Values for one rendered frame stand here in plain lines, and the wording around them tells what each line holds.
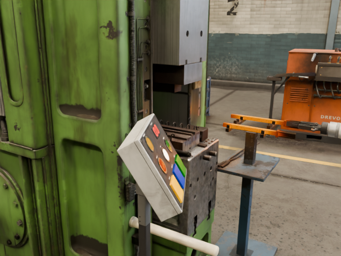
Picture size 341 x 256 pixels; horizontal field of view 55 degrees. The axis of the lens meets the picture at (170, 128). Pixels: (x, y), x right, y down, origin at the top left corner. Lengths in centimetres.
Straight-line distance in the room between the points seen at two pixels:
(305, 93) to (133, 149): 427
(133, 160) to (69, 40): 80
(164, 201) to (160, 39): 79
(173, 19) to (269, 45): 776
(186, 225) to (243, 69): 785
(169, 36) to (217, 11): 804
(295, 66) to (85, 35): 391
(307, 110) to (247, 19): 468
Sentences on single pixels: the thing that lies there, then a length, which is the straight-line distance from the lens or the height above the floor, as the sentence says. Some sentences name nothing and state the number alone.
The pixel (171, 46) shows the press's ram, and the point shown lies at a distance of 154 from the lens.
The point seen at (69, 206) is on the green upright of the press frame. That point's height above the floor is 61.
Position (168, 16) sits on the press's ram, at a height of 158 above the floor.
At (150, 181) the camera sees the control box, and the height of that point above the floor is 107.
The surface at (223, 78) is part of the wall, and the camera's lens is 956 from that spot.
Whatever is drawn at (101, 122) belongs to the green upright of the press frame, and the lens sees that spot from 149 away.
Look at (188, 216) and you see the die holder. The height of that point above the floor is 60.
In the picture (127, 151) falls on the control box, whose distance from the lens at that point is 102.
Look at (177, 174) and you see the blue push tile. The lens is 119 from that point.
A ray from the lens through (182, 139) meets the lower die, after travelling 169.
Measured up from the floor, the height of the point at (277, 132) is 98.
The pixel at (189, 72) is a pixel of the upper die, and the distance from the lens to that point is 161.
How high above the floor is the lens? 152
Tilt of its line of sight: 17 degrees down
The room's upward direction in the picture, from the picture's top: 1 degrees clockwise
